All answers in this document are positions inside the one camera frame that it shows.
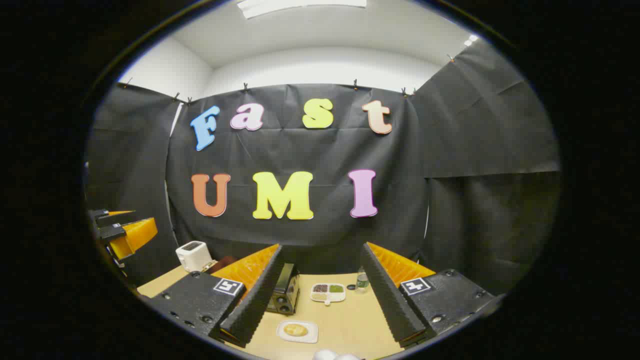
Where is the black electric oven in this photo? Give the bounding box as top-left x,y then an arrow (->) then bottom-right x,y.
206,256 -> 301,316

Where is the white toaster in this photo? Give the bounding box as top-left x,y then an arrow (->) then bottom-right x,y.
175,240 -> 213,273

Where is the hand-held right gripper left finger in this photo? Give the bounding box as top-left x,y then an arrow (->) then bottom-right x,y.
142,243 -> 285,349

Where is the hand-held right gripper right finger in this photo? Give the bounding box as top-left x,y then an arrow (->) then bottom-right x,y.
360,242 -> 505,349

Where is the black backdrop cloth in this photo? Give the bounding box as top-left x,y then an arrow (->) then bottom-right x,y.
85,40 -> 561,296

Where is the white rectangular plate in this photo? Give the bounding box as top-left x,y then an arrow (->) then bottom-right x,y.
276,320 -> 319,344

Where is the white divided dish with grains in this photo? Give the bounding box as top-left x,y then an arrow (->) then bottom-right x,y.
310,282 -> 347,306

